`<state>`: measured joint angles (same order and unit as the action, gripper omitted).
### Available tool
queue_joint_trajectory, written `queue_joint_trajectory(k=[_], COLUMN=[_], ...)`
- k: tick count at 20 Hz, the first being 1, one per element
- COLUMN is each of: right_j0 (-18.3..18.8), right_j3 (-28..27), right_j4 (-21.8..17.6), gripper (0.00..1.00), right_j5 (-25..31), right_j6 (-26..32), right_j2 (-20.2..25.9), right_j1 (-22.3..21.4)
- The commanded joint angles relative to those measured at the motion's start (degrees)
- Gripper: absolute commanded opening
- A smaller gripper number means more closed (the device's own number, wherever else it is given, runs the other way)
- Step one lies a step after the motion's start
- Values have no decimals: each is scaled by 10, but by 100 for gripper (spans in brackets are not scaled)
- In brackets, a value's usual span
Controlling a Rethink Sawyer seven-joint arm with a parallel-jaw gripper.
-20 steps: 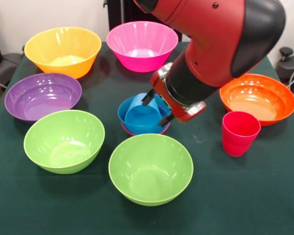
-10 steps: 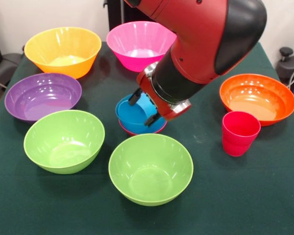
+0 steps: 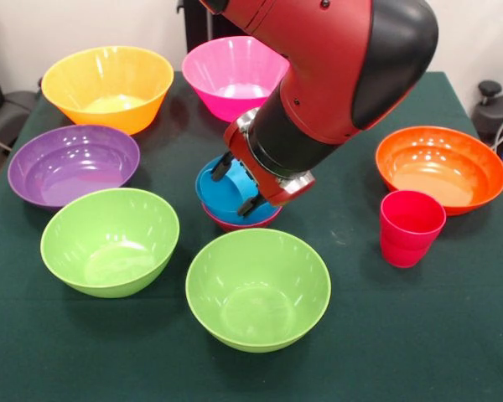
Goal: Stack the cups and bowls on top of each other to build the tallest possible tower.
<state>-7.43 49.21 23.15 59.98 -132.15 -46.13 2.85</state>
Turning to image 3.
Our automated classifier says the shallow orange plastic bowl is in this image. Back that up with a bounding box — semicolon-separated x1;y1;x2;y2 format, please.
375;126;503;217

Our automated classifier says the red plastic cup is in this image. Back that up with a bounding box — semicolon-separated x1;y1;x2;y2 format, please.
379;188;448;269

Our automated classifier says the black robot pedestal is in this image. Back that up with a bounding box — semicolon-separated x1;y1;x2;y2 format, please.
183;0;236;54

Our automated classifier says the light green plastic bowl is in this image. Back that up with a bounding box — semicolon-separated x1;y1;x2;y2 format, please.
185;228;332;353
39;187;180;300

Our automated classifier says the large yellow-orange plastic bowl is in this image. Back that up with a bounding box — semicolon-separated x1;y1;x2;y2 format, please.
40;45;175;137

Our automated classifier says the small blue plastic bowl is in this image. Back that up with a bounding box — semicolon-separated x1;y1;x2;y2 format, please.
194;154;284;225

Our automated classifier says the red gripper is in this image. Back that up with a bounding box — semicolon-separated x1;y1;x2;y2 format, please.
210;121;289;218

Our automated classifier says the small red plastic bowl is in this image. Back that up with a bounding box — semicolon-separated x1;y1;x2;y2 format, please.
202;203;283;234

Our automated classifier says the black floor stand base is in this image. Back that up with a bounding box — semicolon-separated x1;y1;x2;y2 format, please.
472;80;503;146

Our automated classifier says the blue plastic cup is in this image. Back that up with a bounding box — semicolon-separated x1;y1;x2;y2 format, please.
224;162;262;203

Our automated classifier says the shallow purple plastic bowl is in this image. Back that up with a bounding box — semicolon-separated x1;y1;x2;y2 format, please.
8;124;141;209

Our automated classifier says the large pink plastic bowl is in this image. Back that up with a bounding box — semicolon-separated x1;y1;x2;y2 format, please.
181;35;291;123

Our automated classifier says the dark green table cloth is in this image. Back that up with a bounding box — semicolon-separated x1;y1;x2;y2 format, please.
0;70;503;402

